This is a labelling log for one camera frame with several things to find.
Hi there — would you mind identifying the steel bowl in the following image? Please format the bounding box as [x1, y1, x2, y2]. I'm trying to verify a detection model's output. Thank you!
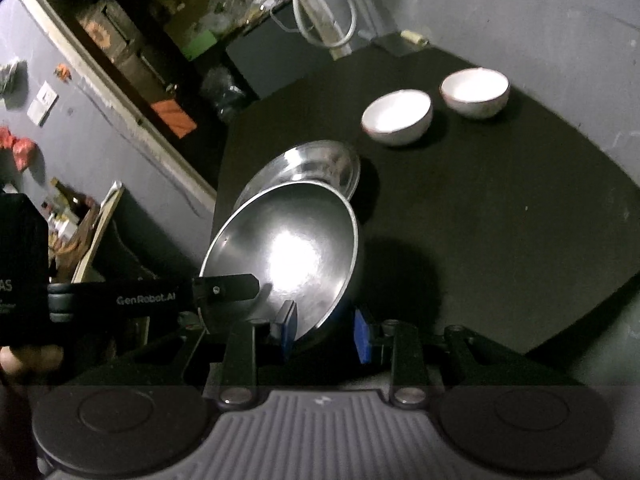
[198, 180, 362, 344]

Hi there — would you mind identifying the steel plate with sticker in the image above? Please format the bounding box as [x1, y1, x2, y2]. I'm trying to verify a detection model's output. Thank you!
[233, 140, 361, 210]

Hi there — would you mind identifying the white ceramic bowl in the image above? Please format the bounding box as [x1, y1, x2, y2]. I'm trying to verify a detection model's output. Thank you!
[439, 67, 511, 119]
[360, 89, 434, 146]

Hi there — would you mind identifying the left hand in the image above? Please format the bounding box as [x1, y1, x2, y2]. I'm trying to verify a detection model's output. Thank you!
[1, 346, 63, 376]

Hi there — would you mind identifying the wooden side shelf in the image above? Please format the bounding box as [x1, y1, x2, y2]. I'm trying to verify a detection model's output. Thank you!
[49, 180, 125, 283]

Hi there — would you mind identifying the red hanging bag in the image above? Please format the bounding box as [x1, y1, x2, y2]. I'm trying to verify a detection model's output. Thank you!
[0, 127, 38, 171]

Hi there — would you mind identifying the orange poster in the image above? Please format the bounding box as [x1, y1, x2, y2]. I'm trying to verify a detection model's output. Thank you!
[151, 100, 198, 139]

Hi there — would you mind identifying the green box on shelf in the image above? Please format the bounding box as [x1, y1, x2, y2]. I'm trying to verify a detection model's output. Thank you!
[181, 30, 218, 61]

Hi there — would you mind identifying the cleaver knife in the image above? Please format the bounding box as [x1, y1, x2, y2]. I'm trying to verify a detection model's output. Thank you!
[372, 29, 430, 58]

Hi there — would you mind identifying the dark grey cabinet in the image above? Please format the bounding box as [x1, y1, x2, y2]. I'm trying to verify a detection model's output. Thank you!
[226, 3, 333, 99]

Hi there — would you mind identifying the white wall switch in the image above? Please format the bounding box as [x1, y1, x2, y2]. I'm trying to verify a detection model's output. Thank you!
[27, 82, 58, 127]

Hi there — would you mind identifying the white looped cable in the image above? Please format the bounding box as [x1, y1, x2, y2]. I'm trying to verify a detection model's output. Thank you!
[290, 0, 358, 50]

